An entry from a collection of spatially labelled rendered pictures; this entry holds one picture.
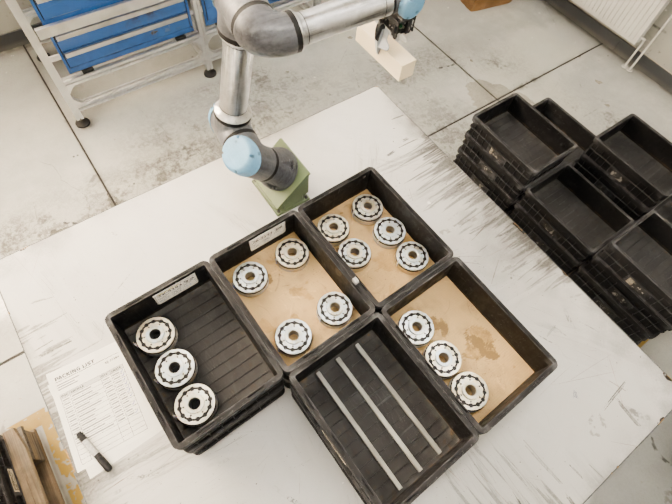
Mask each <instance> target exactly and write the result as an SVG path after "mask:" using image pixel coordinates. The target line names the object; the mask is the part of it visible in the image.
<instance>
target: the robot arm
mask: <svg viewBox="0 0 672 504"><path fill-rule="evenodd" d="M212 3H213V6H214V7H215V8H216V9H217V33H218V35H219V37H220V38H221V39H222V40H223V41H222V61H221V81H220V99H219V100H218V101H217V102H216V103H214V104H213V107H211V108H210V110H209V113H208V120H209V123H210V127H211V129H212V131H213V132H214V133H215V135H216V137H217V138H218V140H219V142H220V144H221V146H222V148H223V149H222V151H223V154H222V159H223V162H224V164H225V166H226V167H227V168H228V169H229V170H230V171H231V172H233V173H235V174H237V175H239V176H242V177H248V178H251V179H254V180H258V181H260V182H261V183H262V184H263V185H264V186H265V187H267V188H268V189H270V190H274V191H282V190H285V189H287V188H288V187H289V186H290V185H291V184H292V183H293V182H294V180H295V178H296V175H297V171H298V163H297V159H296V157H295V155H294V154H293V152H291V151H290V150H288V149H286V148H284V147H268V146H265V145H263V144H262V143H261V141H260V139H259V138H258V136H257V134H256V133H255V131H254V129H253V128H252V126H251V116H252V110H251V107H250V106H249V104H248V100H249V92H250V84H251V76H252V68H253V60H254V55H255V56H259V57H264V58H280V57H287V56H291V55H294V54H297V53H300V52H302V51H303V50H304V48H305V46H306V45H309V44H312V43H314V42H317V41H320V40H323V39H326V38H328V37H331V36H334V35H337V34H339V33H342V32H345V31H348V30H351V29H353V28H356V27H359V26H362V25H365V24H367V23H370V22H373V21H376V20H379V21H378V23H377V25H376V29H375V49H376V53H377V54H379V52H380V49H383V50H385V51H388V50H389V44H388V41H387V38H388V35H389V32H388V30H387V29H385V26H386V27H387V28H388V29H389V30H390V32H391V35H392V36H393V39H394V40H396V41H397V42H398V41H399V40H400V41H402V42H404V43H406V42H407V38H406V36H405V35H404V33H405V34H407V33H410V30H411V31H412V32H413V29H414V25H415V21H416V17H417V16H416V15H417V14H418V13H419V12H420V11H421V10H422V8H423V6H424V3H425V0H331V1H328V2H325V3H322V4H319V5H316V6H313V7H310V8H307V9H304V10H301V11H298V12H294V11H292V10H291V9H289V10H285V11H282V12H278V11H275V10H274V9H273V8H272V6H271V5H270V3H269V2H268V0H212ZM413 20H414V22H413V26H411V25H412V21H413Z"/></svg>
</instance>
